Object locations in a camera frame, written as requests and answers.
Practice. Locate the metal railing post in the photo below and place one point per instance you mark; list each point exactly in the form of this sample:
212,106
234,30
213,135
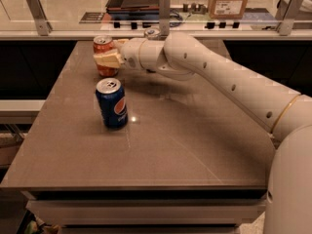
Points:
164,16
42,24
286,13

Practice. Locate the silver energy drink can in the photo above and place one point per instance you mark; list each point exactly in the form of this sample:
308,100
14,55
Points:
152,33

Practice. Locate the left metal railing post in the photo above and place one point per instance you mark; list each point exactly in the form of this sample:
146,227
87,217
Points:
42,24

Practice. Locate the blue pepsi can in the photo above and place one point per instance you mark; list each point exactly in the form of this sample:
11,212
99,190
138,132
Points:
112,103

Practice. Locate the orange coke can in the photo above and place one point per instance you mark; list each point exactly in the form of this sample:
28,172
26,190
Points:
104,44

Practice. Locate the cardboard box with label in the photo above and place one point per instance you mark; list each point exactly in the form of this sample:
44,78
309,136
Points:
227,9

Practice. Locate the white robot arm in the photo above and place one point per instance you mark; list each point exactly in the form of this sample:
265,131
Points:
284,113

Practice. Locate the right metal railing post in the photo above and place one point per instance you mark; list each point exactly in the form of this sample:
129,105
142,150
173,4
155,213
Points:
286,13

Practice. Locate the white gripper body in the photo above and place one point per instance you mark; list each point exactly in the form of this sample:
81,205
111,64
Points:
131,53

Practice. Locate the glass railing panel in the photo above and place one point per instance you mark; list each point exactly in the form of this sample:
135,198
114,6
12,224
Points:
64,15

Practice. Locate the white drawer front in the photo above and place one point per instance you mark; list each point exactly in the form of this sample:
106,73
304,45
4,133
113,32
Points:
150,212

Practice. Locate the middle metal railing post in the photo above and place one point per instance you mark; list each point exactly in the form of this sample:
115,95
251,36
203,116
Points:
164,16

